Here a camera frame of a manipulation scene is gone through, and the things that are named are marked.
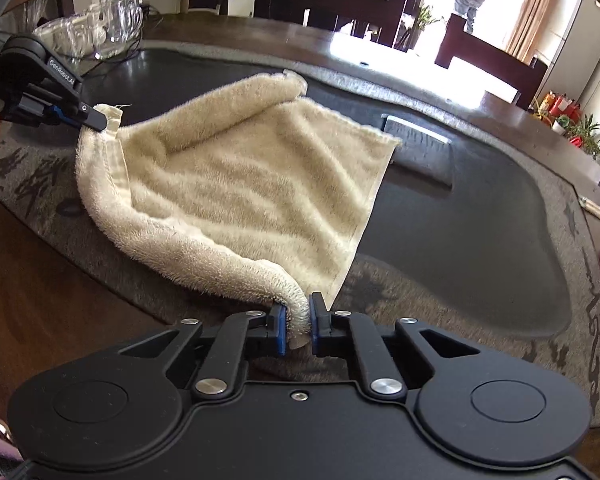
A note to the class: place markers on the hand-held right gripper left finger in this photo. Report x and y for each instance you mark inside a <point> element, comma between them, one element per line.
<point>279,331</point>

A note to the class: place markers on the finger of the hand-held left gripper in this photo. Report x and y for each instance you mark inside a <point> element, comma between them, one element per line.
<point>62,116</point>
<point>95,119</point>

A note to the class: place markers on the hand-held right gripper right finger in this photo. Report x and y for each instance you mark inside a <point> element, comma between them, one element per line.
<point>316,331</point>

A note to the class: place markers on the cream terry towel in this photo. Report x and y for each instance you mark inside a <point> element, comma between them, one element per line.
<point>240,185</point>

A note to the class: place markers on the group of glass teaware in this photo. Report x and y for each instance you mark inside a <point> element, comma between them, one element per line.
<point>105,20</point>

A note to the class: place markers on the grey stone tea tray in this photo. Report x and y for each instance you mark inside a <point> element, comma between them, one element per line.
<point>455,260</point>

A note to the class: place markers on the grey stone slab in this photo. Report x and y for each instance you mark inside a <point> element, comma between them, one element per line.
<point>417,152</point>

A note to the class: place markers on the dark wooden chair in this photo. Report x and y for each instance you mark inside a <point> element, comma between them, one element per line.
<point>360,15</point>
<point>500,77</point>

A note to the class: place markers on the small green potted plant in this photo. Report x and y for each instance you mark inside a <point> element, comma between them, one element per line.
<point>590,137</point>

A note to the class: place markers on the beige curtain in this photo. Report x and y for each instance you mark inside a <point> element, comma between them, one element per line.
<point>532,5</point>

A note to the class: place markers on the white refrigerator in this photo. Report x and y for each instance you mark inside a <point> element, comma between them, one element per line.
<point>575,25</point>

